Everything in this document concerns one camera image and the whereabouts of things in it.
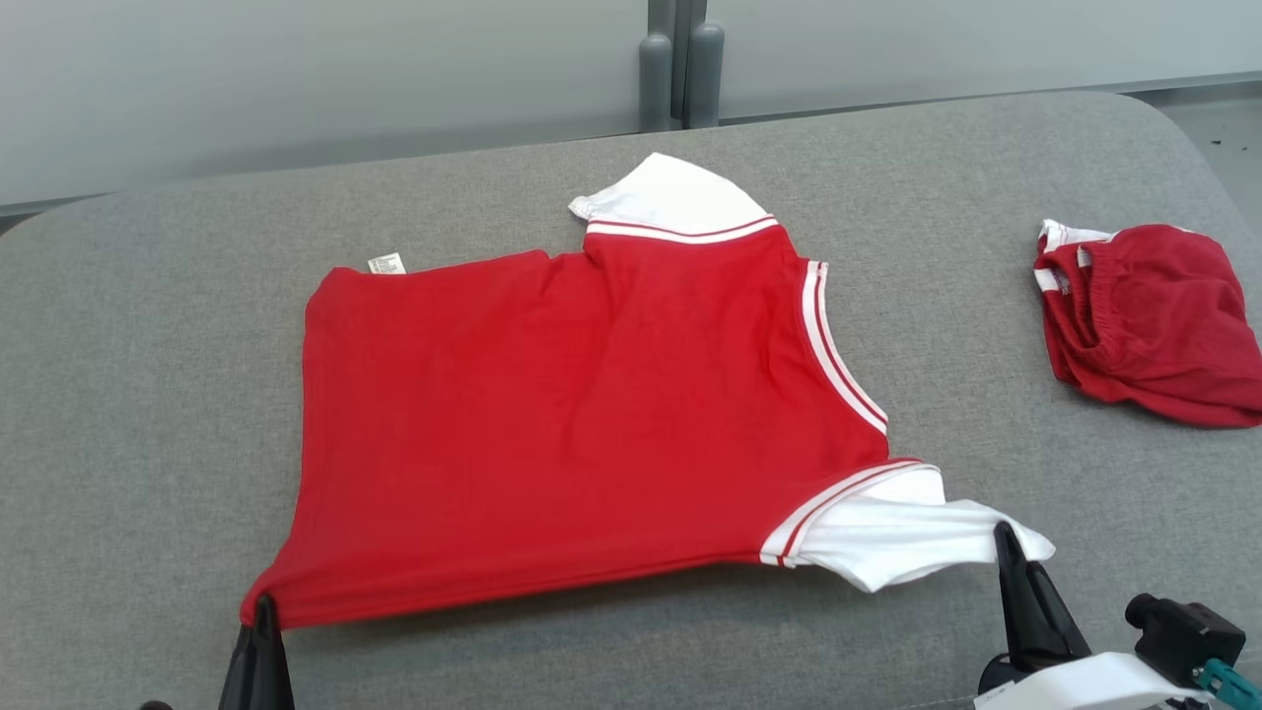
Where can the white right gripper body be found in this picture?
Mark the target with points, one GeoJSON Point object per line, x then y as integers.
{"type": "Point", "coordinates": [1085, 685]}

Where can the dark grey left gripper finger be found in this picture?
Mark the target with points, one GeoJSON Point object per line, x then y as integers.
{"type": "Point", "coordinates": [276, 675]}
{"type": "Point", "coordinates": [242, 675]}

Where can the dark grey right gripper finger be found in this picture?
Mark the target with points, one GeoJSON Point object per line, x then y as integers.
{"type": "Point", "coordinates": [1016, 602]}
{"type": "Point", "coordinates": [1060, 626]}

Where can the red shorts with white stripe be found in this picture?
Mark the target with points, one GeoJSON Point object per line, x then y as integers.
{"type": "Point", "coordinates": [1163, 316]}

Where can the red jersey with white sleeves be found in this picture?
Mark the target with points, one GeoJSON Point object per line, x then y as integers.
{"type": "Point", "coordinates": [552, 414]}

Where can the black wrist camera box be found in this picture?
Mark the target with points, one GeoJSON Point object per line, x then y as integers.
{"type": "Point", "coordinates": [1183, 636]}

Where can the upright grey metal double post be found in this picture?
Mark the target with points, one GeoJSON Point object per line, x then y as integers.
{"type": "Point", "coordinates": [680, 69]}

